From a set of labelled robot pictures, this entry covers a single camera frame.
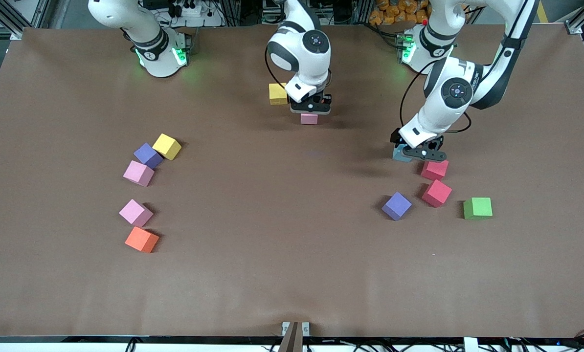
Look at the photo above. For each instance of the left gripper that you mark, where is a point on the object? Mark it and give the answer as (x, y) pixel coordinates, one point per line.
(397, 138)

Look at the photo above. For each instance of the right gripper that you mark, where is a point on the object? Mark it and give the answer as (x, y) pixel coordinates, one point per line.
(327, 97)

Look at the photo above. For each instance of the blue foam cube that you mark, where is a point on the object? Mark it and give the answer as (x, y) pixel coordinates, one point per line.
(397, 155)

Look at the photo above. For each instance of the pink foam cube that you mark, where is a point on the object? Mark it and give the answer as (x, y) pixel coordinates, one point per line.
(135, 212)
(138, 173)
(309, 119)

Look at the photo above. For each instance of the yellow foam cube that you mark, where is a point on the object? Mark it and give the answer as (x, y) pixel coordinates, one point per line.
(167, 146)
(277, 93)

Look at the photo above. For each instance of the purple foam cube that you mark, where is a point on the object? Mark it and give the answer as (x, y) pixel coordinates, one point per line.
(396, 206)
(148, 155)

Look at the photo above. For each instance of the orange foam cube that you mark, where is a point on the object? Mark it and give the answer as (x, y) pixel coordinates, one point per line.
(142, 239)

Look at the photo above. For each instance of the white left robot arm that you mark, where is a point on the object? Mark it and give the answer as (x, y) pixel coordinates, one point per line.
(438, 112)

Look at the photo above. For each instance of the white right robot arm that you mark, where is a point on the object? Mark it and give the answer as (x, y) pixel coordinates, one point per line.
(306, 68)

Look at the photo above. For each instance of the red foam cube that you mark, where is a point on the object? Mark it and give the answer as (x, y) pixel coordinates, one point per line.
(437, 193)
(435, 171)

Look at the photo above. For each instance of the green foam cube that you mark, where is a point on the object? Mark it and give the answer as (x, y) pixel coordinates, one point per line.
(478, 208)

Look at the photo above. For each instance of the pile of orange fruit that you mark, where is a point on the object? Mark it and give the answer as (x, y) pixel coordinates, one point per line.
(399, 12)

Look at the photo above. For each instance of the white power strip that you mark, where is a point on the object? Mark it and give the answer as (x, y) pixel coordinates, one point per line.
(191, 10)

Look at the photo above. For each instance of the small white box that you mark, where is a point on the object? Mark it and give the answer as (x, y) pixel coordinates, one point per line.
(470, 344)

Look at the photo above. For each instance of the metal table edge bracket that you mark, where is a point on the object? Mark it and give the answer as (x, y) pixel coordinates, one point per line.
(285, 326)

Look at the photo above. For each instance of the brown post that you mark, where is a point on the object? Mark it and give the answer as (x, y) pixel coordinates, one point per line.
(292, 342)

